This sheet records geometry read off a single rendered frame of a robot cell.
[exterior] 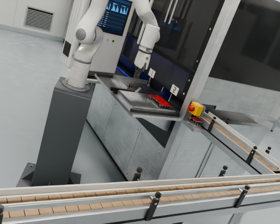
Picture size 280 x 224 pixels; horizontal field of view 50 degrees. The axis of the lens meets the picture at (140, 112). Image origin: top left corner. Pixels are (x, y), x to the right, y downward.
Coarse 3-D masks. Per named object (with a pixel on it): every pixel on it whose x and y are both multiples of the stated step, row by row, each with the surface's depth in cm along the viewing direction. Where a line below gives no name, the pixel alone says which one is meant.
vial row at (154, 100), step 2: (152, 96) 217; (154, 96) 218; (152, 98) 217; (154, 98) 215; (152, 100) 218; (154, 100) 216; (156, 100) 214; (158, 100) 213; (152, 102) 217; (154, 102) 215; (156, 102) 213; (158, 102) 211; (160, 102) 210; (154, 104) 215; (156, 104) 213; (158, 104) 211; (162, 104) 207; (156, 106) 212; (162, 106) 207; (162, 108) 208
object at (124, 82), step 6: (114, 78) 241; (120, 78) 246; (126, 78) 249; (132, 78) 252; (120, 84) 231; (126, 84) 239; (132, 84) 245; (138, 84) 251; (144, 84) 257; (144, 90) 231; (150, 90) 247
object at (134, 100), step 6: (120, 90) 211; (120, 96) 206; (126, 96) 212; (132, 96) 217; (138, 96) 220; (144, 96) 223; (126, 102) 199; (132, 102) 205; (138, 102) 209; (144, 102) 214; (150, 102) 218; (138, 108) 192; (144, 108) 195; (150, 108) 197; (156, 108) 200
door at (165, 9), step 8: (160, 0) 243; (168, 0) 234; (152, 8) 251; (160, 8) 242; (176, 8) 224; (160, 16) 241; (168, 16) 232; (160, 24) 240; (168, 24) 231; (160, 32) 239; (168, 32) 230; (160, 40) 238; (160, 48) 237
